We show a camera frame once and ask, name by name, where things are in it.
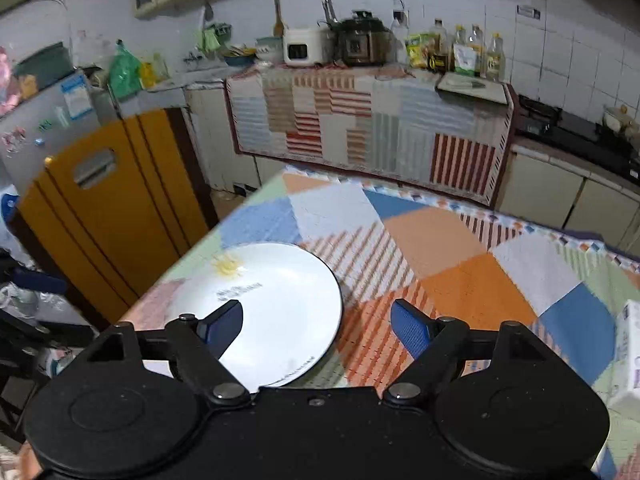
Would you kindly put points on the dark pressure cooker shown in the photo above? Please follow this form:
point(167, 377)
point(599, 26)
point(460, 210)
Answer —
point(361, 40)

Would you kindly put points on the white sun print plate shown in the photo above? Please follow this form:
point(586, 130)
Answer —
point(285, 290)

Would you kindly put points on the oil bottle with green packet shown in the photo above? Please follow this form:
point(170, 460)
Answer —
point(464, 55)

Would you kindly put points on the clear plastic bottle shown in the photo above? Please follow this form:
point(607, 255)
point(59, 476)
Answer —
point(400, 42)

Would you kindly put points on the stack of bowls on counter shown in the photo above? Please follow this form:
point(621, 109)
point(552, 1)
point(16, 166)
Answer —
point(269, 50)

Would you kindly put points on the green plastic bag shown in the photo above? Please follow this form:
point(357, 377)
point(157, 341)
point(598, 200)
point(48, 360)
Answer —
point(124, 72)

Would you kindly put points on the white cutting board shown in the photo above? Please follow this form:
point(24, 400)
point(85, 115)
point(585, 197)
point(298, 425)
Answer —
point(475, 91)

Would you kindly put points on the blue basin with utensils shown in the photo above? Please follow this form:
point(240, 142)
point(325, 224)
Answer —
point(239, 57)

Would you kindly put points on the white rice cooker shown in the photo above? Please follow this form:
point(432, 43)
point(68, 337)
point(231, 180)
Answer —
point(305, 47)

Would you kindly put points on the wooden spatula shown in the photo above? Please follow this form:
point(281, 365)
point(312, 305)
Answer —
point(277, 20)

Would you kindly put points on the striped patchwork counter cloth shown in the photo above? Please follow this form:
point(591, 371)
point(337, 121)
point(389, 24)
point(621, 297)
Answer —
point(360, 125)

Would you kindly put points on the wall socket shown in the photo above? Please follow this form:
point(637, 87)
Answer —
point(399, 16)

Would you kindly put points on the hanging metal ladles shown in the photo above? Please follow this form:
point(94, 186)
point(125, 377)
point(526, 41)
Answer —
point(328, 7)

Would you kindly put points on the white tissue pack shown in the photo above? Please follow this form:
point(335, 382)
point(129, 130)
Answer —
point(629, 360)

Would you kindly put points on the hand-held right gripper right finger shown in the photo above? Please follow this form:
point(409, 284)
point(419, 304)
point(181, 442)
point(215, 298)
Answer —
point(410, 330)

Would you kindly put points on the yellow green snack bag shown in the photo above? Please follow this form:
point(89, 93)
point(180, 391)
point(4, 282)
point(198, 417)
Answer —
point(419, 52)

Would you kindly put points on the cream base cabinets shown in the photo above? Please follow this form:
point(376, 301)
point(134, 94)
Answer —
point(550, 195)

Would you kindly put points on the hanging green cloth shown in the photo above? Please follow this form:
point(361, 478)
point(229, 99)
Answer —
point(215, 36)

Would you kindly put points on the yellow oil bottle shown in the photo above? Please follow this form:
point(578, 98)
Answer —
point(477, 52)
point(495, 60)

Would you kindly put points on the black gas stove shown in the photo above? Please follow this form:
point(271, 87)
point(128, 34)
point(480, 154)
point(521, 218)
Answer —
point(575, 135)

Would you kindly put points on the wall label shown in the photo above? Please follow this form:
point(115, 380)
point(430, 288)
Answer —
point(529, 12)

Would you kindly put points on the yellow wooden chair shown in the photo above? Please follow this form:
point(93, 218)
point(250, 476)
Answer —
point(115, 220)

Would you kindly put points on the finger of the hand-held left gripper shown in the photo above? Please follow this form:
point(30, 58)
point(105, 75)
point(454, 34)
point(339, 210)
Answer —
point(42, 280)
point(55, 330)

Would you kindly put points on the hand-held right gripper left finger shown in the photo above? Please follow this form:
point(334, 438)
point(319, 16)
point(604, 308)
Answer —
point(225, 330)

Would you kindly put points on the silver refrigerator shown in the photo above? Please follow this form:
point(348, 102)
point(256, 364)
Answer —
point(45, 130)

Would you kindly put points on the cream pot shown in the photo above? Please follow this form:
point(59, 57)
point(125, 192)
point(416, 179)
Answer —
point(617, 119)

